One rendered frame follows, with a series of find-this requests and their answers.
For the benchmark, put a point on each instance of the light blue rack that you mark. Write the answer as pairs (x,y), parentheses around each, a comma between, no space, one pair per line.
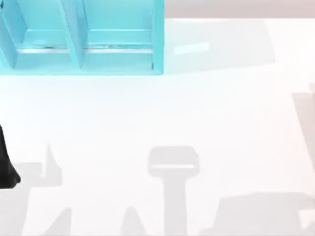
(73,37)

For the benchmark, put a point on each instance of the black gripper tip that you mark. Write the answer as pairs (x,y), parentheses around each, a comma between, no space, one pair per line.
(6,169)

